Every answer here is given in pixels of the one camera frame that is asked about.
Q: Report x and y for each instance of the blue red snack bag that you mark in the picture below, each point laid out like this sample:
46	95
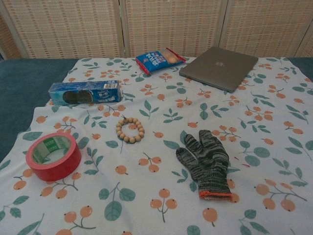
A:
151	62

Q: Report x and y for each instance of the floral fruit print tablecloth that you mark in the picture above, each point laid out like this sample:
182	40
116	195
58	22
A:
156	176

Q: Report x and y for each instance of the blue sandwich cookie package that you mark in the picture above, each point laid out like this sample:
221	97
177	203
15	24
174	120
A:
97	94

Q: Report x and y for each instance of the grey knit work glove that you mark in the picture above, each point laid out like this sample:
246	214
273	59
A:
207	161

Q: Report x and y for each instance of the grey closed laptop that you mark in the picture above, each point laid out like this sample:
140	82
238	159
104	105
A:
217	68

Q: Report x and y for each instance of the woven folding screen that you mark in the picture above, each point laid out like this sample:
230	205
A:
156	27

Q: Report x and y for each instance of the red tape roll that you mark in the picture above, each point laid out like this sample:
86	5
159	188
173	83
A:
61	166

